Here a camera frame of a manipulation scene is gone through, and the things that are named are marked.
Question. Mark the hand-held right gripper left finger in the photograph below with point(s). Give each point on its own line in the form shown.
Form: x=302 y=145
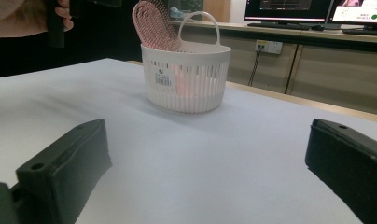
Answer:
x=68 y=168

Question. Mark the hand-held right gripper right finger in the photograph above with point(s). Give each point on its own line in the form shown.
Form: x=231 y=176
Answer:
x=354 y=168

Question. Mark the pink hairbrush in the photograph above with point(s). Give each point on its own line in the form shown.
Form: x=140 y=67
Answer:
x=152 y=25

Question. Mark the white slotted plastic basket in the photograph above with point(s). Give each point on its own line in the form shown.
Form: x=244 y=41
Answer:
x=189 y=102

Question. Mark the wooden table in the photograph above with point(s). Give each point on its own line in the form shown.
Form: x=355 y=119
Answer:
x=364 y=115

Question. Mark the beige wooden cabinet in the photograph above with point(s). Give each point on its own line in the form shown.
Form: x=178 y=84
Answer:
x=332 y=77

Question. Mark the white table mat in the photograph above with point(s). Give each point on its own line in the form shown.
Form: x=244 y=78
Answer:
x=192 y=155

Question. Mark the black keyboard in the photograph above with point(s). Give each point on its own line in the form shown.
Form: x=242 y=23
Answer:
x=283 y=26
x=367 y=32

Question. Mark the computer monitor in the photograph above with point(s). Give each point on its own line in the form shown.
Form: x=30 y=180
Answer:
x=286 y=9
x=357 y=12

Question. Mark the brown wooden panel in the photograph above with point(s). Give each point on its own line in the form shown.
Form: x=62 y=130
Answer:
x=217 y=9

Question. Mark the white wall socket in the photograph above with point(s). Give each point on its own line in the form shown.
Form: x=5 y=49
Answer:
x=270 y=47

